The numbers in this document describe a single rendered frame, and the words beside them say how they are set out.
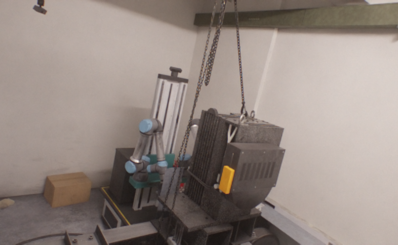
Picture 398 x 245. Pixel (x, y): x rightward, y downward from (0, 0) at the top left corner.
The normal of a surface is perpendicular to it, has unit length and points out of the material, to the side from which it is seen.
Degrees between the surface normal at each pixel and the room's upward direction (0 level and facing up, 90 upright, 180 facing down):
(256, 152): 90
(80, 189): 90
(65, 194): 90
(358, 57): 90
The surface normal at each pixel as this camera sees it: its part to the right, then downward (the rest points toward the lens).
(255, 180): 0.58, 0.26
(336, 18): -0.79, -0.07
